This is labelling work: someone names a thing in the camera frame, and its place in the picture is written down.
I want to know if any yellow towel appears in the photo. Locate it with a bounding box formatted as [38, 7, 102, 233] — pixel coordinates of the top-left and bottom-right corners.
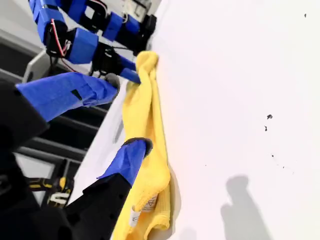
[111, 50, 172, 240]

